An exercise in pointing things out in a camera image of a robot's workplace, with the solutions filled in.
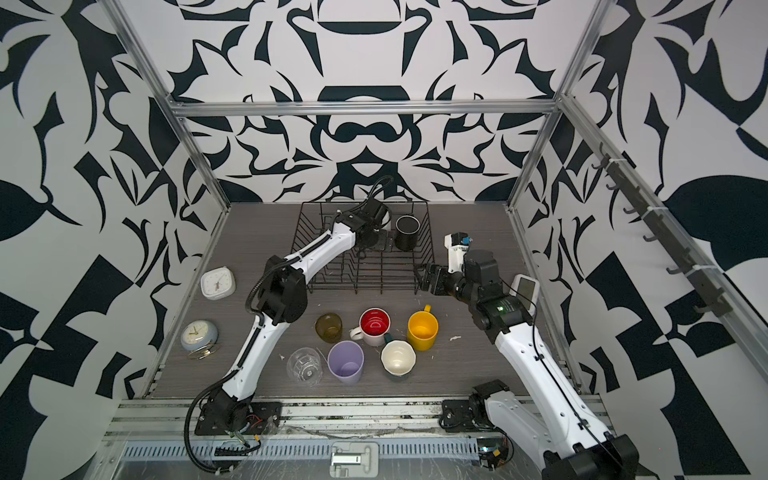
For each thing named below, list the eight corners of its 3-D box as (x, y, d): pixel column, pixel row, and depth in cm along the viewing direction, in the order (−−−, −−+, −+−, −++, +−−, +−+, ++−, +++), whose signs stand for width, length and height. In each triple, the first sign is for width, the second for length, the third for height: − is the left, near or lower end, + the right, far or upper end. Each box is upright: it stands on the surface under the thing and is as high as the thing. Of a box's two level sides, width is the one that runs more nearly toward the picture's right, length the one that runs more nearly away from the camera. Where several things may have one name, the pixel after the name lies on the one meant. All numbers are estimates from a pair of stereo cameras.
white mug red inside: (352, 341, 88) (349, 330, 82) (364, 313, 94) (363, 301, 88) (381, 352, 86) (381, 342, 80) (392, 324, 92) (393, 312, 85)
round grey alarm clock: (181, 359, 85) (172, 353, 81) (195, 326, 91) (187, 319, 87) (211, 359, 85) (203, 353, 81) (222, 326, 91) (215, 319, 88)
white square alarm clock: (207, 305, 95) (201, 298, 92) (205, 278, 101) (199, 272, 98) (236, 294, 98) (231, 288, 94) (233, 270, 103) (228, 263, 100)
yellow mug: (408, 352, 86) (410, 340, 79) (406, 318, 93) (408, 304, 85) (435, 352, 86) (440, 340, 79) (432, 318, 93) (436, 304, 85)
